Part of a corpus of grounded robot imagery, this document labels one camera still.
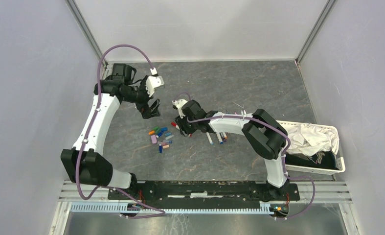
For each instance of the white plastic basket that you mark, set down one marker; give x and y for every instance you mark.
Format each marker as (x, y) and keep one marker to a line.
(339, 163)

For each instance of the blue capped white marker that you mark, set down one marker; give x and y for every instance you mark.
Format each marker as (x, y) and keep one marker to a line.
(220, 139)

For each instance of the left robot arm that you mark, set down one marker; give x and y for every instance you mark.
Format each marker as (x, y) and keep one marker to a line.
(84, 162)

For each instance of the black purple pen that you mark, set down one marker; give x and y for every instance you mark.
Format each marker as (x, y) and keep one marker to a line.
(222, 137)

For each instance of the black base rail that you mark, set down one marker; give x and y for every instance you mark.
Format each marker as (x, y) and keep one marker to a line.
(210, 194)

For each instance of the white cloth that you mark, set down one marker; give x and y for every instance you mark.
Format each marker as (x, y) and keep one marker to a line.
(308, 139)

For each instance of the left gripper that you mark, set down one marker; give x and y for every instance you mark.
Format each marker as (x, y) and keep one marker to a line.
(152, 110)

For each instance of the black cloth in basket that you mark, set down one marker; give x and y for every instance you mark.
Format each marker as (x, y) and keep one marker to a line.
(324, 160)

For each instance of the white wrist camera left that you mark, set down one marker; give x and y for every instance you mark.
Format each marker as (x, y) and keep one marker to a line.
(153, 82)

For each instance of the light blue capped marker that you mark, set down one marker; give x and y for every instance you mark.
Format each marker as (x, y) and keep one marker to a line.
(209, 138)

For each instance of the red capped white marker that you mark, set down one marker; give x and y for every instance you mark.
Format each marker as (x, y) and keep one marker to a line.
(175, 125)

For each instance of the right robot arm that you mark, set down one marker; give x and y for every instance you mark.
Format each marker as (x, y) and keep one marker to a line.
(265, 135)

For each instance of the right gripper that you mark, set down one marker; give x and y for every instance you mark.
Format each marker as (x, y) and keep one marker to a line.
(180, 122)

